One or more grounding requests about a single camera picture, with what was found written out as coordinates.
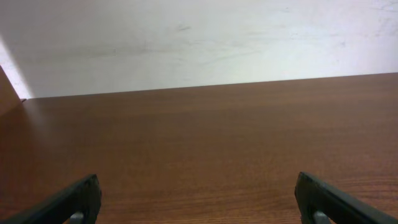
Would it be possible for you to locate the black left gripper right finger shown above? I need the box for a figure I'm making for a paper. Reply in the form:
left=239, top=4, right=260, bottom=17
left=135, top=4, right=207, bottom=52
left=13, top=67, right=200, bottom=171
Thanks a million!
left=294, top=172, right=397, bottom=224

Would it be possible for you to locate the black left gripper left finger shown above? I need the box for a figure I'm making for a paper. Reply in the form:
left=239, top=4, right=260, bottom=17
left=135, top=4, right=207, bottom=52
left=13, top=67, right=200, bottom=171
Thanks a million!
left=1, top=174, right=102, bottom=224

